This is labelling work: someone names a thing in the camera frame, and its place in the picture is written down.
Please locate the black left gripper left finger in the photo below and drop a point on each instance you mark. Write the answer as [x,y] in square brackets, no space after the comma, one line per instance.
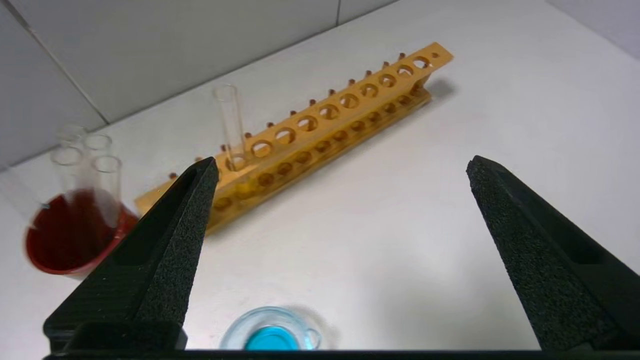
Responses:
[155,260]

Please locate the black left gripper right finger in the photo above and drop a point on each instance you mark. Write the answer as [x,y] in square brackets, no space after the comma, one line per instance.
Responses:
[545,260]

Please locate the yellow pigment glass test tube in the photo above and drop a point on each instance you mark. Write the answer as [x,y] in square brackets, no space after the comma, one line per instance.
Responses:
[231,125]

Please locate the empty clear glass test tube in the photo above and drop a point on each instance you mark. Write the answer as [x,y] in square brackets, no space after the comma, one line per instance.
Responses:
[98,150]
[107,185]
[72,134]

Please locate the wooden test tube rack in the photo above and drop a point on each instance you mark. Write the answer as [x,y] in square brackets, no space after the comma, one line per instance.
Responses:
[325,120]

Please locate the red plastic cup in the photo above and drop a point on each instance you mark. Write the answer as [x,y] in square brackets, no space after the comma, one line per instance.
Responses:
[75,240]

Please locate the clear glass dish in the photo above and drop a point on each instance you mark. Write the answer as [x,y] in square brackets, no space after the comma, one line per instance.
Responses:
[272,335]

